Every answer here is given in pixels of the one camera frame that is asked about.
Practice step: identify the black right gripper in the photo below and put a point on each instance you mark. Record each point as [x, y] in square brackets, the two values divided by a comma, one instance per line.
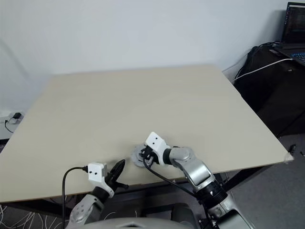
[153, 158]

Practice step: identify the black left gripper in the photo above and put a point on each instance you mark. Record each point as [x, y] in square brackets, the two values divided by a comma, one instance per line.
[111, 183]

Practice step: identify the silver rotor disc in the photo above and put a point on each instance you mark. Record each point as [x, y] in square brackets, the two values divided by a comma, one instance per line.
[135, 158]

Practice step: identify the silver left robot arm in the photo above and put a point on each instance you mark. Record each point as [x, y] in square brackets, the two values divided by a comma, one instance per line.
[83, 210]

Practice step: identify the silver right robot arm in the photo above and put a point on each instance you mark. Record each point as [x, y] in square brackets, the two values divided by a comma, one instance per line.
[195, 171]

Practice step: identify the silver robot torso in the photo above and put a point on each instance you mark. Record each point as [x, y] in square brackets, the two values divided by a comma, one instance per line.
[133, 224]

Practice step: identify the dark rug with white lines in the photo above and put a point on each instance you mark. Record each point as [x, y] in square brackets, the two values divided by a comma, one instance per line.
[23, 219]

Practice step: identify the black plug adapter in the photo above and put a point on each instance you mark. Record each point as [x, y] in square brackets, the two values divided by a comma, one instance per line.
[17, 116]

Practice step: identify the white power strip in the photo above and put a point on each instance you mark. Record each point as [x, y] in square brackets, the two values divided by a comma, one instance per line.
[7, 117]

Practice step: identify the large black bag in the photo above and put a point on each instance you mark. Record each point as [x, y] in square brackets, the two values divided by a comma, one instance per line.
[274, 100]

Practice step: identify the black open laptop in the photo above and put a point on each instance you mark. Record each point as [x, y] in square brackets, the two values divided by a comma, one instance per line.
[295, 23]

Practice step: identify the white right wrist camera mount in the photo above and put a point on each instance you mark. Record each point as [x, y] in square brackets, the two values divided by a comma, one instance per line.
[155, 143]

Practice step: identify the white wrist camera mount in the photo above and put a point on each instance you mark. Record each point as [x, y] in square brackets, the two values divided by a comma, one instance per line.
[155, 143]
[95, 176]

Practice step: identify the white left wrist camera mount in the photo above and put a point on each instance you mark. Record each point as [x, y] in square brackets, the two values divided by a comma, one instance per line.
[95, 176]

